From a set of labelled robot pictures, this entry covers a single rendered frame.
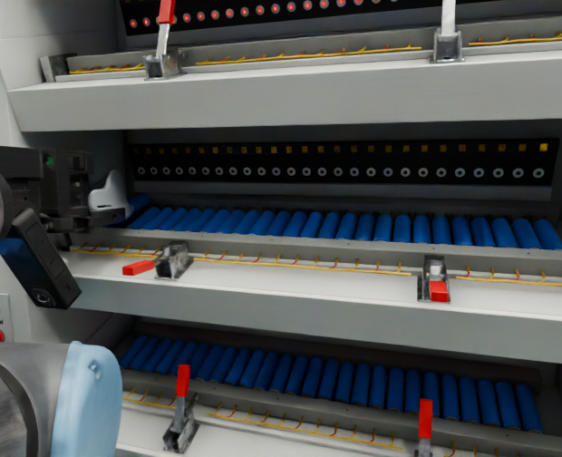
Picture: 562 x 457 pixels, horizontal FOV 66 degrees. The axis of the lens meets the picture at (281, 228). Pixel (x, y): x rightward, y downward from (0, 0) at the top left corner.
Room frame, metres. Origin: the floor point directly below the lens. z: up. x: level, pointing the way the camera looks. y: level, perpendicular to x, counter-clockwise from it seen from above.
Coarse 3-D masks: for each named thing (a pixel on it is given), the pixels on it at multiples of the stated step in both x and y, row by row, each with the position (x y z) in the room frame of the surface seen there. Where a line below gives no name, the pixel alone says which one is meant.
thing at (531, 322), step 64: (192, 192) 0.62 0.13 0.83; (256, 192) 0.59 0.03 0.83; (320, 192) 0.56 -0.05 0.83; (384, 192) 0.54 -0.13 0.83; (448, 192) 0.52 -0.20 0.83; (512, 192) 0.50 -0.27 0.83; (64, 256) 0.52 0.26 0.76; (192, 320) 0.44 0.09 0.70; (256, 320) 0.42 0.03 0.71; (320, 320) 0.40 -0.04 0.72; (384, 320) 0.38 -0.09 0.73; (448, 320) 0.36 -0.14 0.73; (512, 320) 0.34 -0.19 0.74
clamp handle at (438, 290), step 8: (432, 264) 0.37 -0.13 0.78; (440, 264) 0.37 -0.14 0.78; (432, 272) 0.37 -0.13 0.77; (432, 280) 0.35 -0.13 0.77; (440, 280) 0.35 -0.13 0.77; (432, 288) 0.32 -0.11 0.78; (440, 288) 0.32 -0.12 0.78; (432, 296) 0.31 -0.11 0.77; (440, 296) 0.31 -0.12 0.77; (448, 296) 0.31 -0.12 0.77
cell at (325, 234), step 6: (330, 216) 0.51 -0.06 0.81; (336, 216) 0.51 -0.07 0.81; (324, 222) 0.50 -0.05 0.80; (330, 222) 0.50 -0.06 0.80; (336, 222) 0.50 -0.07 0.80; (324, 228) 0.48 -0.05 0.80; (330, 228) 0.48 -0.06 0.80; (336, 228) 0.50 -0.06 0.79; (318, 234) 0.48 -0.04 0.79; (324, 234) 0.47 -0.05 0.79; (330, 234) 0.47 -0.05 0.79
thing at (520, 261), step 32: (128, 256) 0.49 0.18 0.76; (256, 256) 0.46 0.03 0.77; (288, 256) 0.45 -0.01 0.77; (320, 256) 0.44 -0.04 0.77; (352, 256) 0.43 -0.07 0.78; (384, 256) 0.42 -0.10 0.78; (416, 256) 0.41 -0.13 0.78; (448, 256) 0.40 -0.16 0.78; (480, 256) 0.39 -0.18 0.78; (512, 256) 0.39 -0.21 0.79; (544, 256) 0.38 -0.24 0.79
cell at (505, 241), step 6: (492, 222) 0.47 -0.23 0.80; (498, 222) 0.46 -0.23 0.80; (504, 222) 0.46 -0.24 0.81; (492, 228) 0.46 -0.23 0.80; (498, 228) 0.45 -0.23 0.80; (504, 228) 0.44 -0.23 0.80; (510, 228) 0.45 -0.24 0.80; (498, 234) 0.44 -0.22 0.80; (504, 234) 0.43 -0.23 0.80; (510, 234) 0.43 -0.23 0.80; (498, 240) 0.43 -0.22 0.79; (504, 240) 0.42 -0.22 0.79; (510, 240) 0.42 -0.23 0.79; (498, 246) 0.43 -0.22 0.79; (504, 246) 0.41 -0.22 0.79; (510, 246) 0.41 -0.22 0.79; (516, 246) 0.41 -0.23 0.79
